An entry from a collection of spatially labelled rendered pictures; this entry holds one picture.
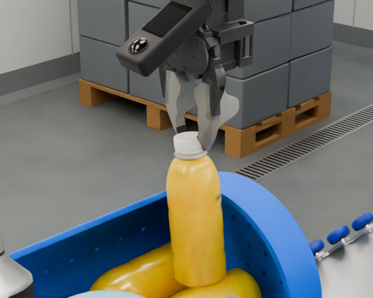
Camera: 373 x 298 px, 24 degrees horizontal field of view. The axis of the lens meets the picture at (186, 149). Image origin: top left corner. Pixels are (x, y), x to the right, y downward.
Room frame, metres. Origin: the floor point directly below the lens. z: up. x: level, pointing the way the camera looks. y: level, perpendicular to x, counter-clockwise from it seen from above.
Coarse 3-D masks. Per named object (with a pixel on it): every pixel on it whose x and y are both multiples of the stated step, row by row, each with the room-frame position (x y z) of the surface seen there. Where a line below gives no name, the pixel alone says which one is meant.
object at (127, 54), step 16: (176, 0) 0.98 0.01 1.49; (192, 0) 0.97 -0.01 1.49; (160, 16) 0.96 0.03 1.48; (176, 16) 0.95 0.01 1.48; (192, 16) 0.95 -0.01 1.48; (208, 16) 0.96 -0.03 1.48; (144, 32) 0.94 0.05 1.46; (160, 32) 0.93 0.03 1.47; (176, 32) 0.93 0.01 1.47; (192, 32) 0.95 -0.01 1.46; (128, 48) 0.92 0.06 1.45; (144, 48) 0.91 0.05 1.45; (160, 48) 0.92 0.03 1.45; (176, 48) 0.93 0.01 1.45; (128, 64) 0.92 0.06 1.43; (144, 64) 0.90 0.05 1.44
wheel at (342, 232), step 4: (340, 228) 1.37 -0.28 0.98; (344, 228) 1.37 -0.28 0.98; (348, 228) 1.38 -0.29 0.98; (332, 232) 1.37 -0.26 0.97; (336, 232) 1.37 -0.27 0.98; (340, 232) 1.37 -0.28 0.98; (344, 232) 1.37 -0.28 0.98; (348, 232) 1.37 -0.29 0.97; (328, 236) 1.37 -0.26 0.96; (332, 236) 1.37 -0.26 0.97; (336, 236) 1.36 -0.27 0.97; (340, 236) 1.36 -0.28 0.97; (344, 236) 1.37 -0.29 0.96; (328, 240) 1.37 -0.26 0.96; (332, 240) 1.37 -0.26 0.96; (336, 240) 1.36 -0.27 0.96; (332, 244) 1.37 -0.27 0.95
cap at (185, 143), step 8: (176, 136) 0.98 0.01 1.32; (184, 136) 0.98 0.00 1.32; (192, 136) 0.98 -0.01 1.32; (176, 144) 0.97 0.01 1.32; (184, 144) 0.96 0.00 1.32; (192, 144) 0.96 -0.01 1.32; (200, 144) 0.96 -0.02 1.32; (176, 152) 0.97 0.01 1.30; (184, 152) 0.96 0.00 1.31; (192, 152) 0.96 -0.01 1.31; (200, 152) 0.96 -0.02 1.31
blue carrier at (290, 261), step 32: (160, 192) 1.03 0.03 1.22; (224, 192) 1.00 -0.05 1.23; (256, 192) 1.01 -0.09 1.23; (96, 224) 0.95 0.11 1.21; (128, 224) 1.07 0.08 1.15; (160, 224) 1.12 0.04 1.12; (224, 224) 1.07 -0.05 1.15; (256, 224) 0.96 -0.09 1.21; (288, 224) 0.98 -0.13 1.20; (32, 256) 0.94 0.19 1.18; (64, 256) 0.99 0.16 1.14; (96, 256) 1.04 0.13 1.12; (128, 256) 1.08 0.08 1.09; (256, 256) 1.02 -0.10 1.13; (288, 256) 0.94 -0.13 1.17; (64, 288) 1.00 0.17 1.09; (288, 288) 0.92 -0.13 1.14; (320, 288) 0.95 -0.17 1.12
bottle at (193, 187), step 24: (192, 168) 0.95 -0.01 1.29; (168, 192) 0.96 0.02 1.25; (192, 192) 0.94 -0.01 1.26; (216, 192) 0.95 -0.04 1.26; (192, 216) 0.94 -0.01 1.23; (216, 216) 0.95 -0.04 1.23; (192, 240) 0.94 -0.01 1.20; (216, 240) 0.94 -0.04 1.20; (192, 264) 0.93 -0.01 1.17; (216, 264) 0.94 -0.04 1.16
